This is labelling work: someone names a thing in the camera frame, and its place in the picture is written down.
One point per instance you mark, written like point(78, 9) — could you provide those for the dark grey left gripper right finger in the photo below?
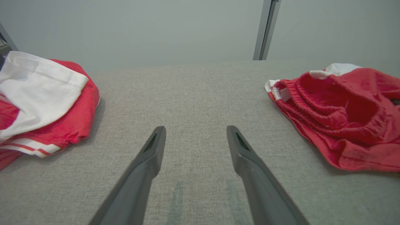
point(259, 187)

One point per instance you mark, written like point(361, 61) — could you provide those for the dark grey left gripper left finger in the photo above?
point(140, 168)

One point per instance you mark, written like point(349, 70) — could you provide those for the red shorts with white panels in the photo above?
point(343, 118)

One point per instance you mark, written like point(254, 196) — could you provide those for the red jersey with white sleeves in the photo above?
point(40, 90)

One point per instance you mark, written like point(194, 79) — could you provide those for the grey metal partition post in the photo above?
point(265, 31)

